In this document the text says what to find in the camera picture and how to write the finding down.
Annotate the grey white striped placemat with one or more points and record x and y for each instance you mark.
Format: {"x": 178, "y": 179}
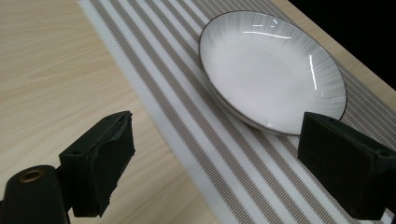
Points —
{"x": 193, "y": 124}

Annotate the white plate with dark rim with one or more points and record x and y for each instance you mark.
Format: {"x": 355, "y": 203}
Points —
{"x": 271, "y": 71}

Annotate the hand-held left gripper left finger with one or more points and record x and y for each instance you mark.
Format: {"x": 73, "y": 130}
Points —
{"x": 99, "y": 161}

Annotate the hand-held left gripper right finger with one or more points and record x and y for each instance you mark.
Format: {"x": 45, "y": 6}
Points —
{"x": 342, "y": 165}

